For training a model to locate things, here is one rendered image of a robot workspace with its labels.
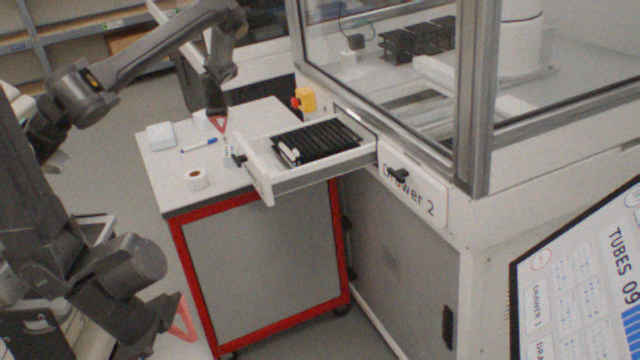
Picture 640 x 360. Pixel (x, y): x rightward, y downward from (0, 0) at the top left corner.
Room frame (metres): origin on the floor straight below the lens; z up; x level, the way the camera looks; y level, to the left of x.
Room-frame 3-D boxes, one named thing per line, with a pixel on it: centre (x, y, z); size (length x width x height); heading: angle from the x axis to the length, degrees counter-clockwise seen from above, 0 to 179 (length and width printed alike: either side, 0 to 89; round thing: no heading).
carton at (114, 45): (4.86, 1.57, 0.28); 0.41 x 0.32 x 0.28; 116
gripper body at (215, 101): (1.55, 0.30, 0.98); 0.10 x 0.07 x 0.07; 3
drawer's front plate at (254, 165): (1.28, 0.19, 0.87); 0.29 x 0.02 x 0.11; 20
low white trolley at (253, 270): (1.67, 0.31, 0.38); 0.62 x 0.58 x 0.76; 20
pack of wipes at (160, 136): (1.76, 0.56, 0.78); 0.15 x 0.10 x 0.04; 16
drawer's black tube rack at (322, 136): (1.35, 0.00, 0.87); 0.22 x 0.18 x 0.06; 110
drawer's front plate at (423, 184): (1.10, -0.22, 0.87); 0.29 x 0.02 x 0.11; 20
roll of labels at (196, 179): (1.41, 0.39, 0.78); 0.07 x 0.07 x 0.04
